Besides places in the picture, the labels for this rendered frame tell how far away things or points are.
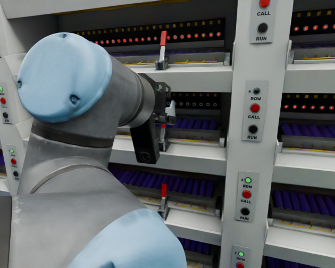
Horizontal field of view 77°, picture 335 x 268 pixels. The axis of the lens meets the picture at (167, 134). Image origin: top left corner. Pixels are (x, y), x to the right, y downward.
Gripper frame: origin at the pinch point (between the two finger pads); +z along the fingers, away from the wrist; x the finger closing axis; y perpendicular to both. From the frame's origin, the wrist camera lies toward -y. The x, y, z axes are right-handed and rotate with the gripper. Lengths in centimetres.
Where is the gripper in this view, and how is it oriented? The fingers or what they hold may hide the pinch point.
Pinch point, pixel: (165, 123)
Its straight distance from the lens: 54.9
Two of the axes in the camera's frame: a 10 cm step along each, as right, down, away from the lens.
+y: 0.7, -10.0, 0.0
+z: 2.9, 0.2, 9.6
